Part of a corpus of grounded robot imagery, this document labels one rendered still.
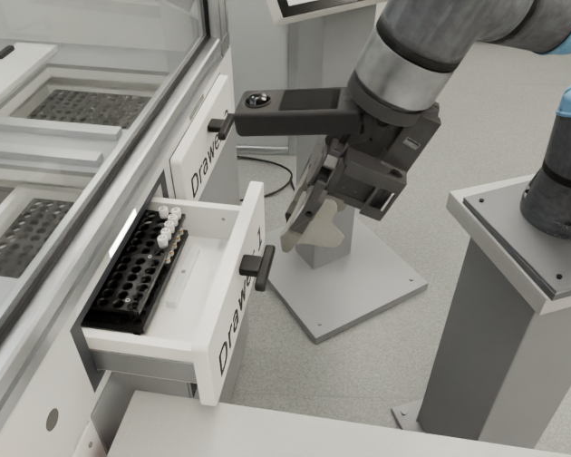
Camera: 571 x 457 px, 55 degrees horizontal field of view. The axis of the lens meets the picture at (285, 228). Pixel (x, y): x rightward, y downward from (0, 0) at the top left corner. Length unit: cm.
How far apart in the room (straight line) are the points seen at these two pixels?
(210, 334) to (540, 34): 40
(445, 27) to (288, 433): 48
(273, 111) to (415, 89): 12
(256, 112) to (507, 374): 80
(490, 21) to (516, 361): 77
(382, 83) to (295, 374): 129
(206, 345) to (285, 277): 131
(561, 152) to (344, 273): 109
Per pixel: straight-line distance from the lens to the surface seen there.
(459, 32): 45
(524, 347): 110
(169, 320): 72
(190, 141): 86
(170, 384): 98
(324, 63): 147
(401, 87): 46
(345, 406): 162
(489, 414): 126
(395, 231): 214
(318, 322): 174
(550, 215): 98
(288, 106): 50
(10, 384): 54
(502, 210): 102
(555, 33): 52
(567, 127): 92
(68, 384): 64
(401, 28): 45
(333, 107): 49
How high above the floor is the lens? 138
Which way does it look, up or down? 41 degrees down
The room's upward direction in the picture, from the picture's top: straight up
